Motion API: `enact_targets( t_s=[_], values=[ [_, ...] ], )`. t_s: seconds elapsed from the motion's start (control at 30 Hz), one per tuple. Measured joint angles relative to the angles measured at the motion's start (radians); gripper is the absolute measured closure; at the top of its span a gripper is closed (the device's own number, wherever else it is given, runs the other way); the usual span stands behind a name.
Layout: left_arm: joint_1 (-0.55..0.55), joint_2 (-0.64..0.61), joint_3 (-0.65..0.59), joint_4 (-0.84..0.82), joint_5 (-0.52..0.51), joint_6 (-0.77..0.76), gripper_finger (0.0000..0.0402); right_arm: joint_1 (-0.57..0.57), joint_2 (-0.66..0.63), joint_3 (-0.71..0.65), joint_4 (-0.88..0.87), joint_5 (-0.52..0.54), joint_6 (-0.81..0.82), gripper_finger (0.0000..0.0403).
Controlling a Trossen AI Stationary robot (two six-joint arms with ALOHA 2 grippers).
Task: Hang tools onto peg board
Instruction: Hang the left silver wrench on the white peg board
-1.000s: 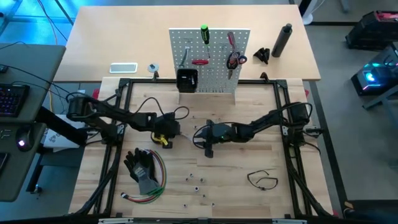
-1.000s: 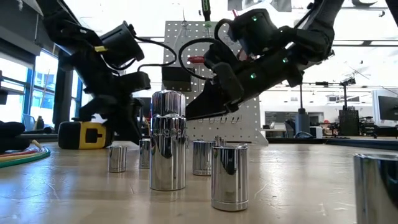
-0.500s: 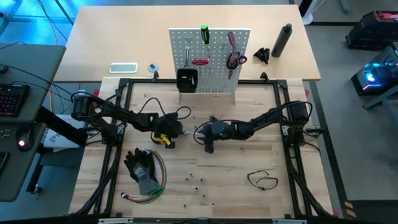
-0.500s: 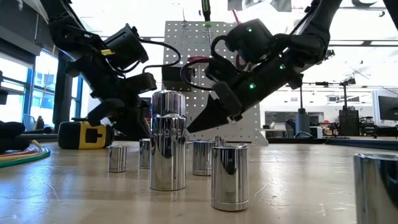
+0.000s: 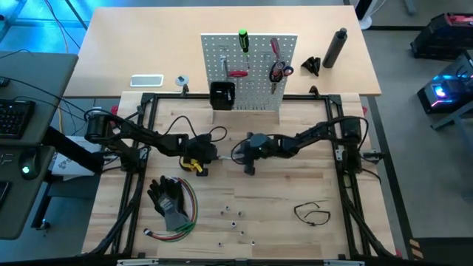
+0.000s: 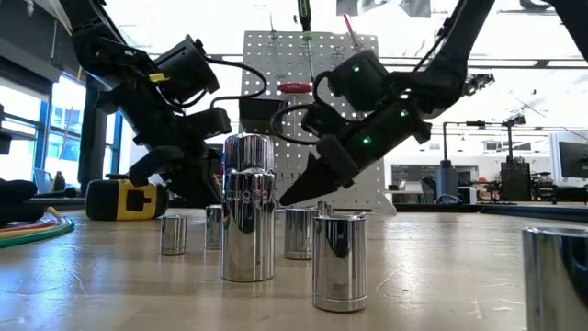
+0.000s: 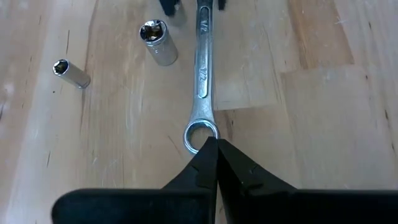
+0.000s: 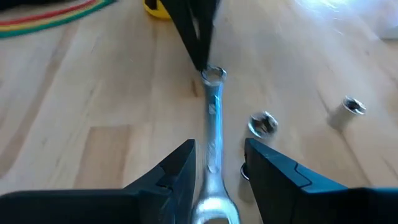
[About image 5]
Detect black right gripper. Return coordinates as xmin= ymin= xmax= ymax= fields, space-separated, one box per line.
xmin=232 ymin=142 xmax=260 ymax=177

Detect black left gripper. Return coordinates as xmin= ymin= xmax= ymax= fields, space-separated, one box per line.
xmin=183 ymin=133 xmax=224 ymax=177

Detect red T-handle hex key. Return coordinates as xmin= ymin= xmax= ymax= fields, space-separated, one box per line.
xmin=227 ymin=69 xmax=249 ymax=92

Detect purple red handled scissors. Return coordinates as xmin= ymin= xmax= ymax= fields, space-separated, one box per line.
xmin=268 ymin=61 xmax=295 ymax=83

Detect white perforated pegboard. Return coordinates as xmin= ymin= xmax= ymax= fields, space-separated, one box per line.
xmin=200 ymin=33 xmax=299 ymax=112

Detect red handled screwdriver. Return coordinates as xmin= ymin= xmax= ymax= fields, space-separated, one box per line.
xmin=269 ymin=37 xmax=284 ymax=63

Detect green black screwdriver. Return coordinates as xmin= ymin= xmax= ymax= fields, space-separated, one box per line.
xmin=238 ymin=28 xmax=251 ymax=70

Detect black plastic bin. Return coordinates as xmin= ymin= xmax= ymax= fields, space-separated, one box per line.
xmin=209 ymin=81 xmax=237 ymax=111

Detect black grey work glove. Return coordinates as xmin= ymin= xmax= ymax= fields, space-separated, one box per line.
xmin=146 ymin=175 xmax=191 ymax=233

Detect black safety glasses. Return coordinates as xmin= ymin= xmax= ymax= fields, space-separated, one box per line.
xmin=293 ymin=201 xmax=332 ymax=228

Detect white rectangular phone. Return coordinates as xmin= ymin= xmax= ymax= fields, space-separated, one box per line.
xmin=129 ymin=74 xmax=165 ymax=88

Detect small black angular object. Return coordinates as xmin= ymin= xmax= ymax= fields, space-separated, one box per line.
xmin=300 ymin=55 xmax=321 ymax=78

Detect light wooden desk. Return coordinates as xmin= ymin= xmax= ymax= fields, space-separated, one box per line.
xmin=63 ymin=5 xmax=382 ymax=98

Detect black cylindrical bottle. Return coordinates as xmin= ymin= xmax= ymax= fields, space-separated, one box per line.
xmin=321 ymin=27 xmax=349 ymax=69

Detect white box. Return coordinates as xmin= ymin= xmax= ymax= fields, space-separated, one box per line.
xmin=50 ymin=135 xmax=105 ymax=178

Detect black computer mouse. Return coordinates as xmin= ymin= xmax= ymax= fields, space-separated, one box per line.
xmin=18 ymin=153 xmax=40 ymax=181

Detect grey desk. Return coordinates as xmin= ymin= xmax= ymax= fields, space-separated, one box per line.
xmin=0 ymin=51 xmax=79 ymax=241

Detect black keyboard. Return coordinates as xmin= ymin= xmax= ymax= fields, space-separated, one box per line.
xmin=0 ymin=98 xmax=37 ymax=140

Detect computer case with lights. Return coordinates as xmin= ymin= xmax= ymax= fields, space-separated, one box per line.
xmin=416 ymin=50 xmax=473 ymax=115

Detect black platform striped corner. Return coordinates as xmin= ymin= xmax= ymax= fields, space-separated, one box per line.
xmin=408 ymin=236 xmax=473 ymax=266

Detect black crate red lid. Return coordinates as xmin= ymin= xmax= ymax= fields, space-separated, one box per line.
xmin=409 ymin=12 xmax=473 ymax=61

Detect red green yellow wire bundle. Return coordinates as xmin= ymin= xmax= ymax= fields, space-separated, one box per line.
xmin=143 ymin=177 xmax=199 ymax=243

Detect black aluminium frame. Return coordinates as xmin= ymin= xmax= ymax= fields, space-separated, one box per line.
xmin=83 ymin=92 xmax=399 ymax=259

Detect black cable harness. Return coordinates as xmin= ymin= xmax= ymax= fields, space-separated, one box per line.
xmin=341 ymin=175 xmax=393 ymax=258
xmin=84 ymin=173 xmax=143 ymax=256

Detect white metal bracket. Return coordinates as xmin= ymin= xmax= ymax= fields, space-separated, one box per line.
xmin=324 ymin=259 xmax=366 ymax=266
xmin=117 ymin=259 xmax=160 ymax=266

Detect white pedestal base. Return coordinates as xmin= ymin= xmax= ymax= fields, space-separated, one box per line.
xmin=354 ymin=0 xmax=378 ymax=30

